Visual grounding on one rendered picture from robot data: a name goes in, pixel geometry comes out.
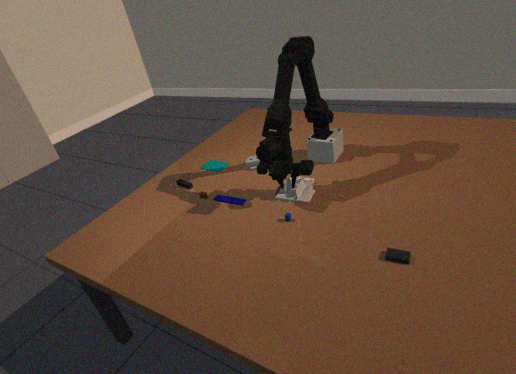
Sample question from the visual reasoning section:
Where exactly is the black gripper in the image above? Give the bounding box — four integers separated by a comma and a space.
257, 147, 314, 189

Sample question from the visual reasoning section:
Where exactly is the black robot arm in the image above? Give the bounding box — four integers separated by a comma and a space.
256, 37, 334, 180

